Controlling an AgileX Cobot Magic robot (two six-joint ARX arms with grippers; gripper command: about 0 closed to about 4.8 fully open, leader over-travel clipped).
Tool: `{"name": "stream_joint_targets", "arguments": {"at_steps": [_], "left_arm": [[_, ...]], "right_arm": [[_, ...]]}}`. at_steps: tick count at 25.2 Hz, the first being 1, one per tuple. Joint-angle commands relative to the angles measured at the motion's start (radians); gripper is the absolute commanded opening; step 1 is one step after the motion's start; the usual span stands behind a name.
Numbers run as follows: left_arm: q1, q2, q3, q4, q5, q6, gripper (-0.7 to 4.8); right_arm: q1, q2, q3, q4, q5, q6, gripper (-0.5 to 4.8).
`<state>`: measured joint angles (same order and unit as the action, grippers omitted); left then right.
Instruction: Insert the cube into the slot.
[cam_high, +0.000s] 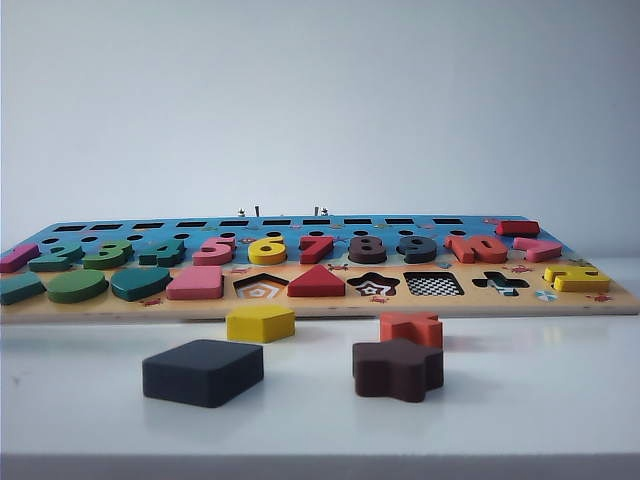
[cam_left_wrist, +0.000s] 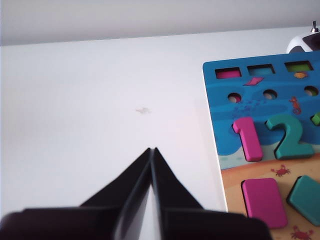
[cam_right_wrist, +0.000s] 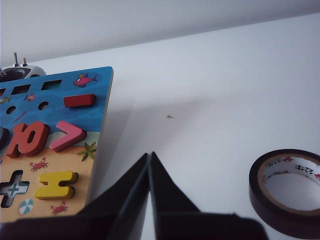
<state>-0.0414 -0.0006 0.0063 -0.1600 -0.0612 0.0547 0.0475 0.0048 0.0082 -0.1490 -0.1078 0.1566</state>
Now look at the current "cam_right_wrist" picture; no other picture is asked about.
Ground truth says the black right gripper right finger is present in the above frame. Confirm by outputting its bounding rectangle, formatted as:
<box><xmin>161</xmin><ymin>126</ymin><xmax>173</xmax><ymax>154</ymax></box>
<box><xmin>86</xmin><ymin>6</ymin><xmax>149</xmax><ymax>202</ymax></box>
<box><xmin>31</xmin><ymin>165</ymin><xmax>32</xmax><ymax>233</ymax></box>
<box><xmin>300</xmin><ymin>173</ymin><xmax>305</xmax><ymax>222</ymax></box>
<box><xmin>148</xmin><ymin>151</ymin><xmax>201</xmax><ymax>240</ymax></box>

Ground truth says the yellow equals sign piece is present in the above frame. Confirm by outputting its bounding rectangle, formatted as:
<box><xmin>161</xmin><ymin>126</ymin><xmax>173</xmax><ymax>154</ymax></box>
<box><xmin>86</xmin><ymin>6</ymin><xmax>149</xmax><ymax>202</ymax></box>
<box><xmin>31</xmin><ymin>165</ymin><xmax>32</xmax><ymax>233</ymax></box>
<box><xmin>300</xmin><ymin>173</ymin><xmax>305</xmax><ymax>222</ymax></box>
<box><xmin>34</xmin><ymin>171</ymin><xmax>79</xmax><ymax>201</ymax></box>

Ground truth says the grey white radio remote controller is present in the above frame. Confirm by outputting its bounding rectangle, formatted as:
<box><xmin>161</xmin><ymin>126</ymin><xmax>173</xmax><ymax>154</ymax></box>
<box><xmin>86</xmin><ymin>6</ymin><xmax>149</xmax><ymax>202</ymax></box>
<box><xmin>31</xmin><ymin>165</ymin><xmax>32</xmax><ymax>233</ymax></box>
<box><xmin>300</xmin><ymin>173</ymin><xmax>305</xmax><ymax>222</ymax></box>
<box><xmin>0</xmin><ymin>51</ymin><xmax>47</xmax><ymax>82</ymax></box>

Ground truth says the pink greater-than sign piece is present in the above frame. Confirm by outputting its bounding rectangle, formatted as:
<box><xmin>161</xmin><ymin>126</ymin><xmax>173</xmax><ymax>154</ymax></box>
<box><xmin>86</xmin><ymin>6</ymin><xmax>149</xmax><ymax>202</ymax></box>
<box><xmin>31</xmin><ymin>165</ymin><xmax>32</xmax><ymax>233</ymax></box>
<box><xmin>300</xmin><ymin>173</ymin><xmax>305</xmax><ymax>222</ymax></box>
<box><xmin>49</xmin><ymin>120</ymin><xmax>87</xmax><ymax>153</ymax></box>

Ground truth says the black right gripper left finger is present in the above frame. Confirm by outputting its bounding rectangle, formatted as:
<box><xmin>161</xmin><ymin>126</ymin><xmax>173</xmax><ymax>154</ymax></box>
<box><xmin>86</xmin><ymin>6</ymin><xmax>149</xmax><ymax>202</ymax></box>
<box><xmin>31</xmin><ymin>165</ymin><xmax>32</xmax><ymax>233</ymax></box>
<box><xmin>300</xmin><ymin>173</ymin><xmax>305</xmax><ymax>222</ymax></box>
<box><xmin>82</xmin><ymin>152</ymin><xmax>150</xmax><ymax>240</ymax></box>

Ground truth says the orange number ten piece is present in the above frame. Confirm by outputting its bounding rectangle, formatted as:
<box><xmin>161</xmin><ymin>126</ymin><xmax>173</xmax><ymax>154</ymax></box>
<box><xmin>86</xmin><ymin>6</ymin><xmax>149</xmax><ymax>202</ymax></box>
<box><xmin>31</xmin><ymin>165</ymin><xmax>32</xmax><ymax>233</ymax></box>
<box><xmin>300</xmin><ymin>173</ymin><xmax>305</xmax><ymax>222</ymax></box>
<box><xmin>5</xmin><ymin>121</ymin><xmax>52</xmax><ymax>158</ymax></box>

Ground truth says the red minus sign piece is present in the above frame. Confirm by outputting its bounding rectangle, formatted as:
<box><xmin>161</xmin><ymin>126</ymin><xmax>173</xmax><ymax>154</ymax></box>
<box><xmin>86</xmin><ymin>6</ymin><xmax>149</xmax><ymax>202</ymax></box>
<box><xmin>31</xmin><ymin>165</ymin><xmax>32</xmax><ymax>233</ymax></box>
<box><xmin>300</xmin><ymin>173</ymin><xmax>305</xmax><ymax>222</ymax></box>
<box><xmin>63</xmin><ymin>93</ymin><xmax>97</xmax><ymax>109</ymax></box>

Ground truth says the wooden ocean puzzle board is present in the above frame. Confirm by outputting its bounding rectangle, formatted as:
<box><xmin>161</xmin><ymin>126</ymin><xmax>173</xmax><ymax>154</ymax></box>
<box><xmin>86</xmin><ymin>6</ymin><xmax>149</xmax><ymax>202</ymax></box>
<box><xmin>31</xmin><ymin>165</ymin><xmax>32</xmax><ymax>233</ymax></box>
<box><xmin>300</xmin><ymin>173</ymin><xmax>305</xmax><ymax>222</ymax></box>
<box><xmin>0</xmin><ymin>66</ymin><xmax>115</xmax><ymax>223</ymax></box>

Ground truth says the black tape roll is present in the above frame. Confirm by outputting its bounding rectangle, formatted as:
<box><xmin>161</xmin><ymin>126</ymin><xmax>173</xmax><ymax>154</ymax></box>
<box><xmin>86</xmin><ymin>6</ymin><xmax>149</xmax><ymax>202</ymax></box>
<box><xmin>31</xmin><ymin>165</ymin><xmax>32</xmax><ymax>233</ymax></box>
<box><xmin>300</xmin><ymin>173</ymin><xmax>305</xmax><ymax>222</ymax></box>
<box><xmin>248</xmin><ymin>149</ymin><xmax>320</xmax><ymax>238</ymax></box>

